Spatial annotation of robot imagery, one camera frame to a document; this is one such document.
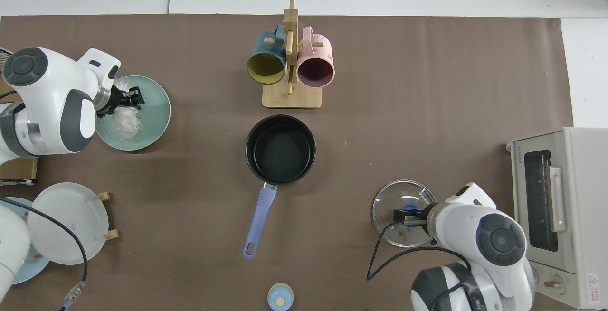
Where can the brown table cloth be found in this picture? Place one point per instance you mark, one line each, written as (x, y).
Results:
(427, 111)

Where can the pink ribbed cup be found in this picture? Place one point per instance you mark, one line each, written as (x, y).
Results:
(316, 71)

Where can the wooden plate rack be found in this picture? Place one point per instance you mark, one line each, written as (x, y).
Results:
(112, 234)

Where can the small blue round thing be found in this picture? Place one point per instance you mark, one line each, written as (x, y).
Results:
(280, 296)

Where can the dark teal cup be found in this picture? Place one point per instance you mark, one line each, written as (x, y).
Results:
(259, 47)

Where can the pale toaster oven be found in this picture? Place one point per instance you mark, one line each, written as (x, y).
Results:
(584, 197)

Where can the glass lid with blue knob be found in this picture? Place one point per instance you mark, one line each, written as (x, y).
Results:
(403, 192)

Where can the wooden cup stand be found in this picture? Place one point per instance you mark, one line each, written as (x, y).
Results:
(292, 99)

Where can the pale green plate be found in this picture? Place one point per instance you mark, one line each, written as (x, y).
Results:
(152, 111)

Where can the light blue plate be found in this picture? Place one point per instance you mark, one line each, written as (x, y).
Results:
(35, 268)

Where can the white vermicelli bundle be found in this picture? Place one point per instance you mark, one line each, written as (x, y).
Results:
(126, 126)

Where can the white plate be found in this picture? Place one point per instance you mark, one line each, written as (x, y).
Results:
(66, 225)

